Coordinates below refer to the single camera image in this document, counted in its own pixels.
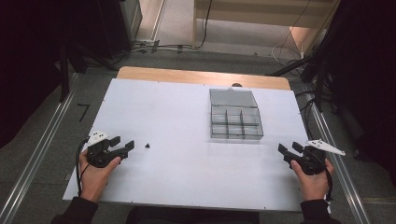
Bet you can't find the person's left hand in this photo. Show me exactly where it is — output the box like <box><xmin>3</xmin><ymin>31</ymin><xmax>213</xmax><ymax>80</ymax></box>
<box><xmin>78</xmin><ymin>148</ymin><xmax>121</xmax><ymax>203</ymax></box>

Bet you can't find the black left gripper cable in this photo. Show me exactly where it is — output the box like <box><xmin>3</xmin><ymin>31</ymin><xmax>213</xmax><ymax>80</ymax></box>
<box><xmin>75</xmin><ymin>137</ymin><xmax>92</xmax><ymax>198</ymax></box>

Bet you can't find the light wooden furniture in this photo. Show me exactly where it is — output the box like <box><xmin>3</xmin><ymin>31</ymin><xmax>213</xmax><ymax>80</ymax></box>
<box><xmin>191</xmin><ymin>0</ymin><xmax>341</xmax><ymax>57</ymax></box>

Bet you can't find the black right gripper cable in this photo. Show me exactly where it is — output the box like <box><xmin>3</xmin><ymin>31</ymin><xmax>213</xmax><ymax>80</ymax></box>
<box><xmin>323</xmin><ymin>160</ymin><xmax>334</xmax><ymax>202</ymax></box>

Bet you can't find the person's right hand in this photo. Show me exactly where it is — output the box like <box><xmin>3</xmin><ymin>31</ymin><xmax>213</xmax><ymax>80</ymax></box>
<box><xmin>290</xmin><ymin>158</ymin><xmax>336</xmax><ymax>203</ymax></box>

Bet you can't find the clear plastic compartment box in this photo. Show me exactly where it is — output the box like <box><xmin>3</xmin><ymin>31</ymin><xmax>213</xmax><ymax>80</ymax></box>
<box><xmin>208</xmin><ymin>88</ymin><xmax>264</xmax><ymax>141</ymax></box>

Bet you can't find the metal floor rail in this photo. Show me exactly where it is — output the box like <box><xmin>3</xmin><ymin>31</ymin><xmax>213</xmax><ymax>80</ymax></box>
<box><xmin>306</xmin><ymin>90</ymin><xmax>372</xmax><ymax>224</ymax></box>
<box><xmin>0</xmin><ymin>73</ymin><xmax>82</xmax><ymax>224</ymax></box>

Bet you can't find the white floor cable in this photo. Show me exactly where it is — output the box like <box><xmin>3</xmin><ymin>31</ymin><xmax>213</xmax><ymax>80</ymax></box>
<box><xmin>271</xmin><ymin>0</ymin><xmax>312</xmax><ymax>67</ymax></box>

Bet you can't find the black floor cable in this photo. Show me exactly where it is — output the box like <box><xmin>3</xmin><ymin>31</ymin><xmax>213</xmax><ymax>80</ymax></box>
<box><xmin>130</xmin><ymin>0</ymin><xmax>214</xmax><ymax>53</ymax></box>

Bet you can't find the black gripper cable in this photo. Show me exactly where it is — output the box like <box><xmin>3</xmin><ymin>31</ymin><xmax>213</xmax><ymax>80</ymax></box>
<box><xmin>75</xmin><ymin>137</ymin><xmax>92</xmax><ymax>198</ymax></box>
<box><xmin>323</xmin><ymin>160</ymin><xmax>334</xmax><ymax>202</ymax></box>

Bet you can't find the black cabinet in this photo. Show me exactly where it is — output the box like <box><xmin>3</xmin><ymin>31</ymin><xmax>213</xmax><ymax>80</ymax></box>
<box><xmin>95</xmin><ymin>0</ymin><xmax>144</xmax><ymax>60</ymax></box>

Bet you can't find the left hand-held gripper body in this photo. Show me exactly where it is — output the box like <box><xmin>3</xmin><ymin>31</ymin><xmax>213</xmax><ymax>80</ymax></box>
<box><xmin>86</xmin><ymin>130</ymin><xmax>129</xmax><ymax>169</ymax></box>

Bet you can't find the black angled floor tape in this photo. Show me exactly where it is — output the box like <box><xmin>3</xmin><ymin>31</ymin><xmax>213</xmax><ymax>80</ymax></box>
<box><xmin>77</xmin><ymin>103</ymin><xmax>91</xmax><ymax>123</ymax></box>

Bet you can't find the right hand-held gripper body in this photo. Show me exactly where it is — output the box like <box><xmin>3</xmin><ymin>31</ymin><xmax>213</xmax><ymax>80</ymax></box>
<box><xmin>284</xmin><ymin>138</ymin><xmax>346</xmax><ymax>175</ymax></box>

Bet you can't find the black metal stand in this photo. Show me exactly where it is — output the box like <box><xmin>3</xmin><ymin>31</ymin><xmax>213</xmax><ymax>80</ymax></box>
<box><xmin>58</xmin><ymin>45</ymin><xmax>71</xmax><ymax>103</ymax></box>
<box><xmin>269</xmin><ymin>18</ymin><xmax>340</xmax><ymax>113</ymax></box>

